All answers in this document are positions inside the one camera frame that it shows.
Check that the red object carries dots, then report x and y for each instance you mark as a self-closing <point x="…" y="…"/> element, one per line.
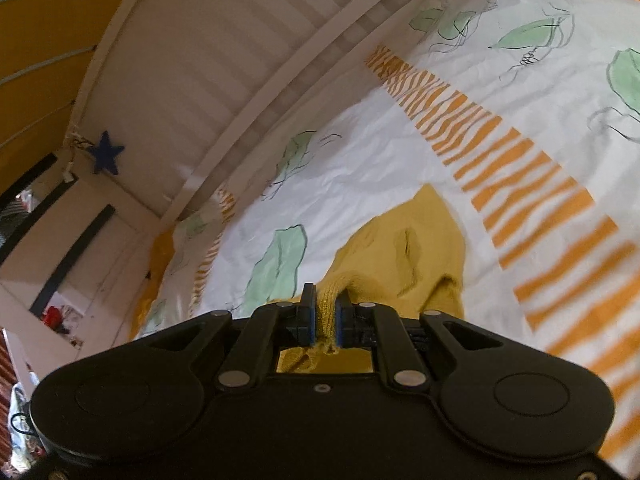
<point x="52" y="316"/>

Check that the mustard yellow sweater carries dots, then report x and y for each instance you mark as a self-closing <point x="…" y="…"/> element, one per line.
<point x="405" y="245"/>

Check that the white leaf print duvet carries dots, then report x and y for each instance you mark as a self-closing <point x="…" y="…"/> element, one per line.
<point x="450" y="150"/>

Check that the blue star decoration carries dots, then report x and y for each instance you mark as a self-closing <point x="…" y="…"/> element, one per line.
<point x="107" y="153"/>

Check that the wooden bed frame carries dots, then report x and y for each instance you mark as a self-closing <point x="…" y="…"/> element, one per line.
<point x="240" y="80"/>

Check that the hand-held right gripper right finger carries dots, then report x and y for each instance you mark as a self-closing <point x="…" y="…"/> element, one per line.
<point x="342" y="316"/>

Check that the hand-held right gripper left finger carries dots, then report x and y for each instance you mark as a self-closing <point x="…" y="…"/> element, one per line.
<point x="308" y="312"/>

